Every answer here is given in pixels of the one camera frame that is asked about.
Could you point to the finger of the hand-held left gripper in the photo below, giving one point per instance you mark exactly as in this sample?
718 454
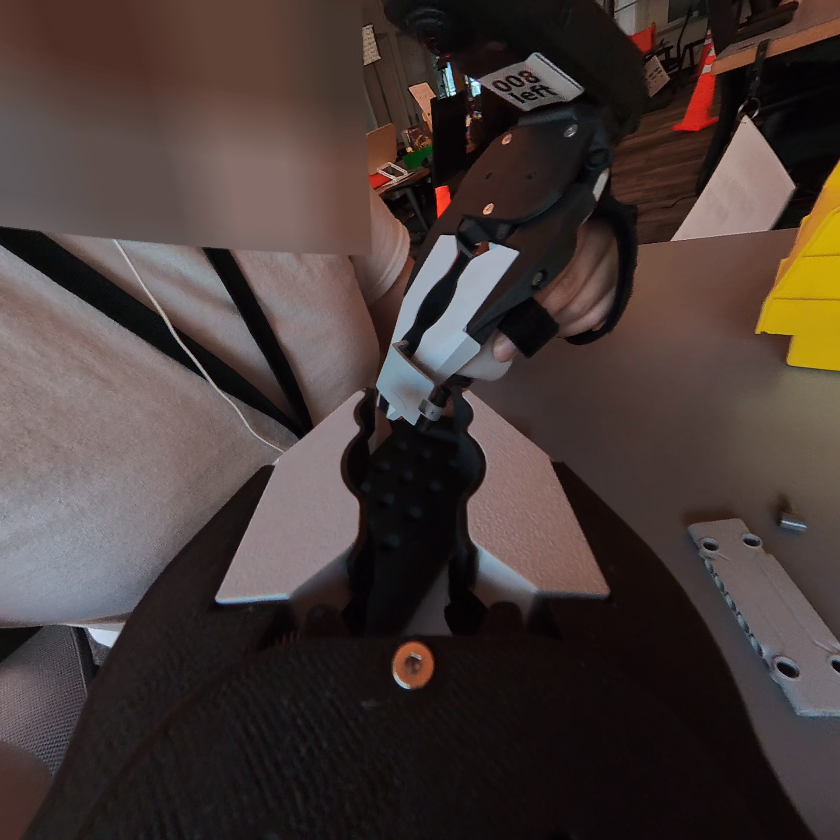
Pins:
482 289
430 275

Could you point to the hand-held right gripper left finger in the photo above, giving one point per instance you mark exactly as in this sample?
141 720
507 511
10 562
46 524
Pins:
289 531

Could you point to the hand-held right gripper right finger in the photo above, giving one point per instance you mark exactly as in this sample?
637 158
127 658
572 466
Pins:
538 525

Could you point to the grey toy building panel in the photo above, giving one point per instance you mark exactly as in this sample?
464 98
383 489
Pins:
403 380
774 617

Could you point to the black toy connector pin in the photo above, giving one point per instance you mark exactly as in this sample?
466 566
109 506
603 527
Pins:
438 397

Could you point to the grey desk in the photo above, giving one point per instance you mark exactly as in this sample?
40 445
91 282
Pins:
656 407

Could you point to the person's left hand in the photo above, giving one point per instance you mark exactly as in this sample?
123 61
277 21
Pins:
584 282

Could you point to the striped orange traffic cone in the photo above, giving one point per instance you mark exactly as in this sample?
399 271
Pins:
443 200

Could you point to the black perforated wrist rest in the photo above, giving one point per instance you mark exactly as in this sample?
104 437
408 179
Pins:
407 499

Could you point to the hanging white paper sheet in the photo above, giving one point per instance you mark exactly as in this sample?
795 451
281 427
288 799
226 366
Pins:
735 190

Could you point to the small grey toy bushing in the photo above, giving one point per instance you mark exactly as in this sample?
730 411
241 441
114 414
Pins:
791 522

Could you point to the wooden background table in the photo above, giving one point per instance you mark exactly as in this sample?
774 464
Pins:
787 46

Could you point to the yellow storage bin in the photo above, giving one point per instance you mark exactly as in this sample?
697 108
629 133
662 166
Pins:
807 295

